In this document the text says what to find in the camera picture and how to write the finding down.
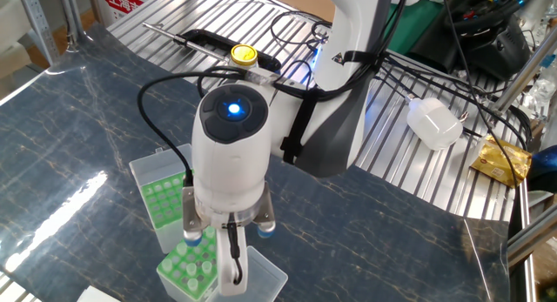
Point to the large translucent pipette tip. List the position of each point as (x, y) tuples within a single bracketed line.
[(167, 265), (210, 233), (206, 267), (192, 285), (181, 249), (191, 269)]

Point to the red white printed box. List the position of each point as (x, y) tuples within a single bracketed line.
[(126, 2)]

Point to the aluminium frame rail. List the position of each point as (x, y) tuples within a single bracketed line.
[(531, 241)]

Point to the translucent tip box green rack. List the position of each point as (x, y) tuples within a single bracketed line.
[(265, 276), (163, 202)]

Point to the glass jar gold lid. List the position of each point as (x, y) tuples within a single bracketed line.
[(243, 55)]

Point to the white plastic bottle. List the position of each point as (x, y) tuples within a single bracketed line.
[(435, 123)]

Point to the black racing wheel controller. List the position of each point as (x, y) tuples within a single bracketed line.
[(500, 49)]

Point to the silver wrist camera blue caps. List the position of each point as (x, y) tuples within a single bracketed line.
[(191, 210)]

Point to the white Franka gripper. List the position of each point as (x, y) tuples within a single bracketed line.
[(224, 267)]

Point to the aluminium frame post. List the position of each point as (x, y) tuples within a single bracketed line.
[(526, 73)]

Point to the grey slotted angle post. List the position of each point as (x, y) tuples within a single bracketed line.
[(37, 28)]

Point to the white paper sheet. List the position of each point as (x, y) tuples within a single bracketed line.
[(98, 297)]

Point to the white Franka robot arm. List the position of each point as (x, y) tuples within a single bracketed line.
[(230, 163)]

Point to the gold foil packet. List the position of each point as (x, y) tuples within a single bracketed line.
[(500, 163)]

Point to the dark marble pattern mat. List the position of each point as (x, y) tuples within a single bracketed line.
[(391, 250)]

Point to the green cloth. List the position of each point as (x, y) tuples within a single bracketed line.
[(418, 28)]

